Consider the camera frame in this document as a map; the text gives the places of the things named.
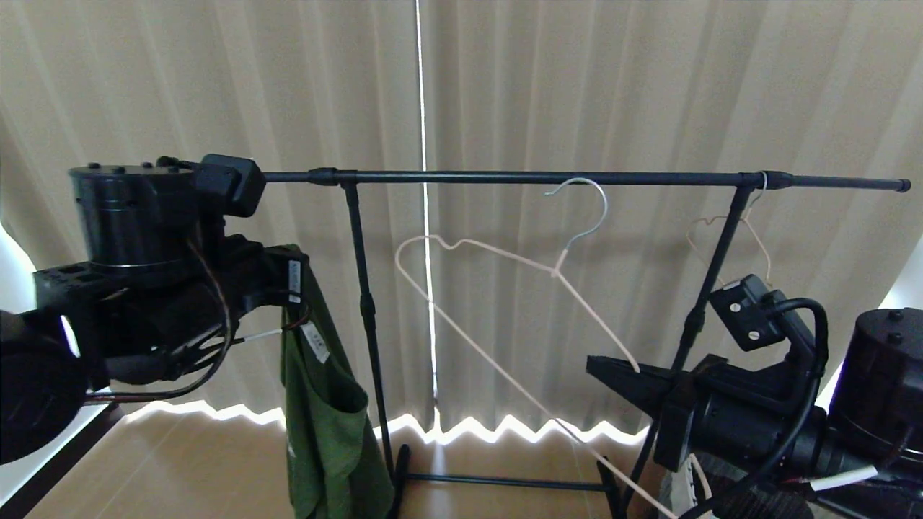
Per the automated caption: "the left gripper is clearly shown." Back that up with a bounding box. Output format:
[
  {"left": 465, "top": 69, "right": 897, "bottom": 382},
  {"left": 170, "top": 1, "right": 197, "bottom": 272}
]
[{"left": 215, "top": 236, "right": 312, "bottom": 341}]

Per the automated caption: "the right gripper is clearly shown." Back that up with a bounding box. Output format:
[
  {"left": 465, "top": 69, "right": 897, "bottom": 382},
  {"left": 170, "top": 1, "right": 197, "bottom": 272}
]
[{"left": 653, "top": 355, "right": 831, "bottom": 474}]

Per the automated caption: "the green printed t-shirt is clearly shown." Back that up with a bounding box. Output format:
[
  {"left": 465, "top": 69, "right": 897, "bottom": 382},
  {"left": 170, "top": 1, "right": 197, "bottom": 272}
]
[{"left": 278, "top": 245, "right": 396, "bottom": 519}]

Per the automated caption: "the pink clothes hanger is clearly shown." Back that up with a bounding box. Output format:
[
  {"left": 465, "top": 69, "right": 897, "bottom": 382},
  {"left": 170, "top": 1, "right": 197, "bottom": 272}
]
[
  {"left": 685, "top": 172, "right": 774, "bottom": 290},
  {"left": 394, "top": 177, "right": 713, "bottom": 519}
]

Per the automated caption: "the white laundry basket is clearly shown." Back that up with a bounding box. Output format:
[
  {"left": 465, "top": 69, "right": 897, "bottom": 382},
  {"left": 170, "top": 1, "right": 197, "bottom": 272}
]
[{"left": 658, "top": 467, "right": 711, "bottom": 519}]

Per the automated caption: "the black clothes rack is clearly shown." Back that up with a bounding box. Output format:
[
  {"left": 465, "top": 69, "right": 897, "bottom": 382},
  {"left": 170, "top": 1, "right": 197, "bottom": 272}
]
[{"left": 261, "top": 167, "right": 911, "bottom": 519}]

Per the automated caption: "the beige curtain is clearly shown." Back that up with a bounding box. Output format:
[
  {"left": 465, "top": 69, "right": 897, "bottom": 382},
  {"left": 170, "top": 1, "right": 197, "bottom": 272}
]
[{"left": 0, "top": 0, "right": 923, "bottom": 444}]

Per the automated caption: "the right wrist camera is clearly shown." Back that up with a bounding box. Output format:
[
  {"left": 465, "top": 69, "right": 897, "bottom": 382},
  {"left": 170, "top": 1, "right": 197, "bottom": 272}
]
[{"left": 709, "top": 274, "right": 819, "bottom": 376}]

